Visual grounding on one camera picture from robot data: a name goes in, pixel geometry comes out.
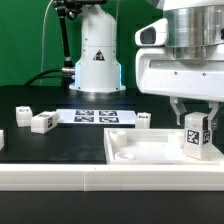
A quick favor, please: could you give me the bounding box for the white sheet with tags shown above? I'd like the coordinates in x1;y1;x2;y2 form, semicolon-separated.
56;109;136;125

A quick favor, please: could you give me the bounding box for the white fence bar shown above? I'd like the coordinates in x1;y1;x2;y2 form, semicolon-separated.
0;130;4;151
0;164;224;191

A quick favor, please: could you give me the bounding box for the black cable bundle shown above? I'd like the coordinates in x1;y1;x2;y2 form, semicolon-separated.
23;67;75;87

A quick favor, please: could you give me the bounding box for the white left fence bar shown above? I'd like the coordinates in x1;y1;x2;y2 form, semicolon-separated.
0;130;4;151

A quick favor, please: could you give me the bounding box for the grey cable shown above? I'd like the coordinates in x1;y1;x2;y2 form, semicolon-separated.
39;0;55;86

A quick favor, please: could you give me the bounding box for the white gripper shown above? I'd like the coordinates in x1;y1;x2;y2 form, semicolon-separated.
135;45;224;128

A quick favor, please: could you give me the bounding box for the white front fence bar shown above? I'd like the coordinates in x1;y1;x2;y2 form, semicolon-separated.
0;164;224;191

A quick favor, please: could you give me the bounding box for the white square tabletop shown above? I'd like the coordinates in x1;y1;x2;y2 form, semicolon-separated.
104;128;224;165

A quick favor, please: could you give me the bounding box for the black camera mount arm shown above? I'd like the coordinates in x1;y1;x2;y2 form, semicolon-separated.
53;0;107;88

